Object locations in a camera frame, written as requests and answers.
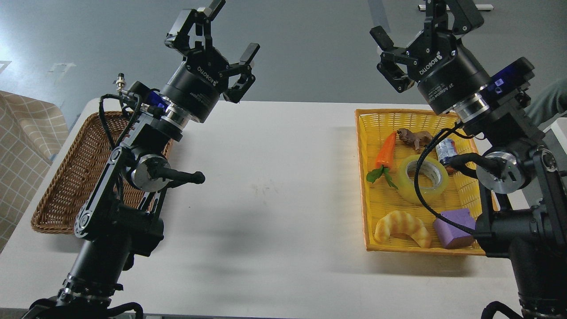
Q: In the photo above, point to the orange toy carrot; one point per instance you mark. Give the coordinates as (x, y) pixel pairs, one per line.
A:
(384, 161)

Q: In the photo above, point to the brown wicker basket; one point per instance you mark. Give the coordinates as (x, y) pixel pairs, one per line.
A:
(74, 180)

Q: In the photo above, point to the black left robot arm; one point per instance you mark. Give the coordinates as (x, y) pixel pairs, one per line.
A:
(121, 217)

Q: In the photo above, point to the yellow plastic basket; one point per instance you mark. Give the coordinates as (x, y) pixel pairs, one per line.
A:
(378, 199)

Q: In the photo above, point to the yellow tape roll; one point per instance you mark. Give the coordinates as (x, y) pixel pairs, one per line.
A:
(432, 180)

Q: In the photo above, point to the toy croissant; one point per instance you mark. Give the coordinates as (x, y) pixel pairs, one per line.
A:
(401, 222)

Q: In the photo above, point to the seated person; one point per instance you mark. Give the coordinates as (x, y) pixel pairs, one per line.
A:
(551, 103)

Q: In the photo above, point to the brown toy lion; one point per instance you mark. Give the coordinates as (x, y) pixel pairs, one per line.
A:
(417, 140)

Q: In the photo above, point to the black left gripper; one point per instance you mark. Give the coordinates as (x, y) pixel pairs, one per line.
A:
(198, 83)

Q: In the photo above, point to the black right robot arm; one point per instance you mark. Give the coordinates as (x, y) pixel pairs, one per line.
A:
(522, 193)

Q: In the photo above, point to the beige checkered cloth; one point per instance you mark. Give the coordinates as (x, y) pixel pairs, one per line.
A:
(31, 133)

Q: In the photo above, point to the small blue can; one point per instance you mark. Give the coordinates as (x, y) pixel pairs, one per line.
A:
(446, 150)

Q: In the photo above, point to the white metal bar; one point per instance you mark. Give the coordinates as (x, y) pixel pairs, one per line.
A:
(480, 7)

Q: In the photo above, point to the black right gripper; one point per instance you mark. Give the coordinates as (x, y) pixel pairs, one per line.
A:
(444, 71)

